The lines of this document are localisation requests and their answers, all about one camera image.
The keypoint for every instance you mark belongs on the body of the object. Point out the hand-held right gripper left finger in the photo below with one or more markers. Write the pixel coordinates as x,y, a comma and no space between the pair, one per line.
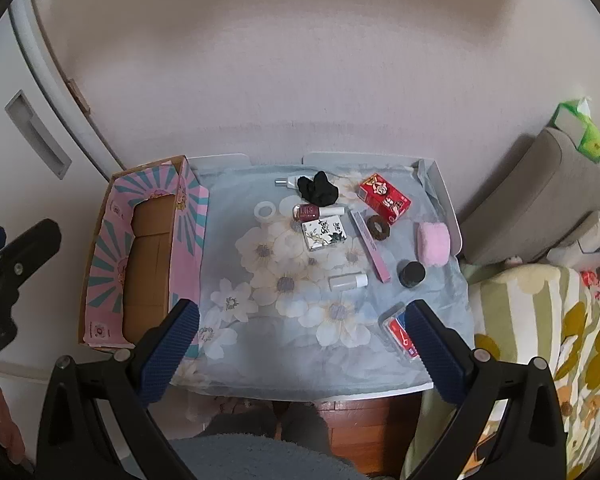
172,347

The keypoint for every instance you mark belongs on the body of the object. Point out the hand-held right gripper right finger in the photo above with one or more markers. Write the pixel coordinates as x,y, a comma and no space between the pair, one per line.
436,352

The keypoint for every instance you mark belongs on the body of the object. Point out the pink striped cardboard box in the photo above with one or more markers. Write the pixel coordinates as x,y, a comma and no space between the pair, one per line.
145,260

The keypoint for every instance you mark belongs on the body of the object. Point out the long pink box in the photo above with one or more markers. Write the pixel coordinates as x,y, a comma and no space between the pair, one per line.
372,252

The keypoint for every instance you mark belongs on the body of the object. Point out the red nail polish bottle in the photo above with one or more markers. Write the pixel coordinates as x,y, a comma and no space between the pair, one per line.
305,211

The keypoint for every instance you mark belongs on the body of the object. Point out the person's left forearm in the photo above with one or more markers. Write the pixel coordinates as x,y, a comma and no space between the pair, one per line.
0,410

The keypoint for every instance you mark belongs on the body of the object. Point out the clear case with red card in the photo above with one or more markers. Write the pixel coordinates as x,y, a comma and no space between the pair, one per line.
397,332

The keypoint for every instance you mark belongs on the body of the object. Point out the small black jar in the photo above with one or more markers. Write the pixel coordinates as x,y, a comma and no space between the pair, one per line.
411,275

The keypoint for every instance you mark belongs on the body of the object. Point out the floral striped cushion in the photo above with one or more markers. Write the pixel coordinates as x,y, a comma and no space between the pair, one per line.
530,320

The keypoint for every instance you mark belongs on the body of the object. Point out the pink fluffy puff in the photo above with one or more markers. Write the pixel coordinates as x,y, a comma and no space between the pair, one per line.
432,245

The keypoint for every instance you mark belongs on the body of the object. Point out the small white bottle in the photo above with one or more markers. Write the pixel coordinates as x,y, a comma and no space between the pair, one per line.
347,281

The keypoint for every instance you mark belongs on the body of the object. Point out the floral table cloth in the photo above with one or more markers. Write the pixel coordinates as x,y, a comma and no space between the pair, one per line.
280,310

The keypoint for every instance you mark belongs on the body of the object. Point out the small plush toy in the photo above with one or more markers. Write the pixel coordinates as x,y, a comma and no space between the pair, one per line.
514,260

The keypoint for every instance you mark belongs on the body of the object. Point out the brown scrunchie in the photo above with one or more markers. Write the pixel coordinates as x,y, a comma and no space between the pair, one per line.
385,232

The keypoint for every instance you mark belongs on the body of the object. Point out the grey fleece clothing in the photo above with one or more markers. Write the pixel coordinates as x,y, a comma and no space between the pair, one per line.
260,460

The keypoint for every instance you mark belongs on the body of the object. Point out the white table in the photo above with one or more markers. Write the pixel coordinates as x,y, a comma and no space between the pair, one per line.
447,205

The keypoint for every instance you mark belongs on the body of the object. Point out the red cartoon carton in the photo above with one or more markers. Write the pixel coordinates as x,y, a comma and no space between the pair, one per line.
385,200

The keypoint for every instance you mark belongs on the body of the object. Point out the white tape roll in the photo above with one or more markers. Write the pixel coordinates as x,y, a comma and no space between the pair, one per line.
258,211

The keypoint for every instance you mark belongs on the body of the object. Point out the white floral square box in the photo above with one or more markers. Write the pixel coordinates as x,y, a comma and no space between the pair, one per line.
325,235

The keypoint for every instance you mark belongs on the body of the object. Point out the red patterned packet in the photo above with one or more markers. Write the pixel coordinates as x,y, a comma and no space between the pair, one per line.
591,282

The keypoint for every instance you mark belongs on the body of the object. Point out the white cabinet door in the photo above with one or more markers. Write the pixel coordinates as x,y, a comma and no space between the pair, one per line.
10,60

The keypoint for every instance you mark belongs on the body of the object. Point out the grey sofa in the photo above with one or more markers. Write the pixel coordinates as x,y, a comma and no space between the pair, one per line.
530,195

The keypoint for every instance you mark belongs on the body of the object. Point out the white tissue pack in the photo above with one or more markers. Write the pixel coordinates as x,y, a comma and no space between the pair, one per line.
595,240

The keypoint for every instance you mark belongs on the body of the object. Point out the white squeeze tube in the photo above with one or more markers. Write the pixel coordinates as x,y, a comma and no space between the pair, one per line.
290,181

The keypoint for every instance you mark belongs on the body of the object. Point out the black scrunchie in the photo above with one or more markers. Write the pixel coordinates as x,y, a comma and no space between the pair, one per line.
315,189

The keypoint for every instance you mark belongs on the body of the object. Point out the green tissue pack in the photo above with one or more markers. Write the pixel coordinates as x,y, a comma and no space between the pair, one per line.
587,137

